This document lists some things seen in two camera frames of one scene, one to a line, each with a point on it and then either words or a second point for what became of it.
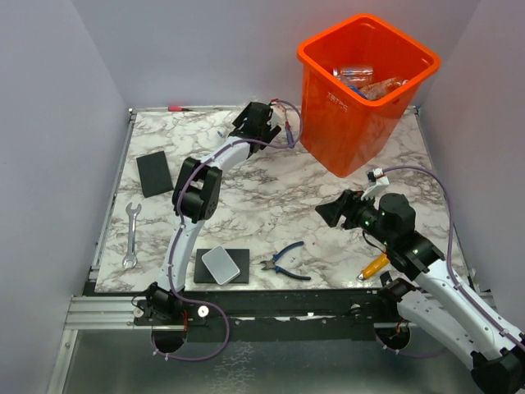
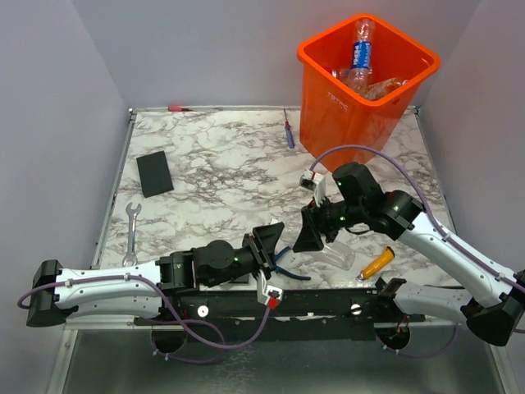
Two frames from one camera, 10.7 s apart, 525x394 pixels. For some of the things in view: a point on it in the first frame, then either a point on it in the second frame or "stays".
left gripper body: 267,132 to 249,241
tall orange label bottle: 380,89 stays
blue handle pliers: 271,263 stays
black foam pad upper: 154,174 stays
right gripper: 347,204 to 313,217
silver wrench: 130,259 stays
